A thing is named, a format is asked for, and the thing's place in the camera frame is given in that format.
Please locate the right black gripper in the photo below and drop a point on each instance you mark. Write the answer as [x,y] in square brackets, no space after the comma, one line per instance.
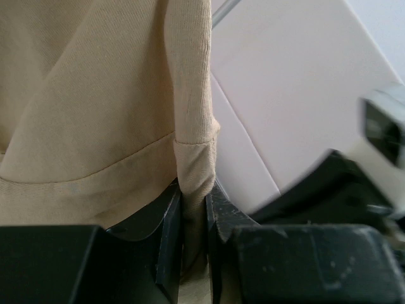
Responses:
[337,191]

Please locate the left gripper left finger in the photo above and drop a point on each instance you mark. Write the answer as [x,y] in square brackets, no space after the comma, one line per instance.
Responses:
[149,269]

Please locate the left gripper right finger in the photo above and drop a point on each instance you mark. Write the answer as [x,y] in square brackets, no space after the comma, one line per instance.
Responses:
[233,241]

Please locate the beige t shirt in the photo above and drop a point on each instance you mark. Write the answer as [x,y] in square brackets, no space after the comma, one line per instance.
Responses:
[104,104]

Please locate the white metal clothes rack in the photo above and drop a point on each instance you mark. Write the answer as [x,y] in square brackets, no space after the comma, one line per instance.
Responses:
[226,7]

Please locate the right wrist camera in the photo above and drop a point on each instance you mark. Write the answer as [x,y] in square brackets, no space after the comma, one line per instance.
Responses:
[372,135]

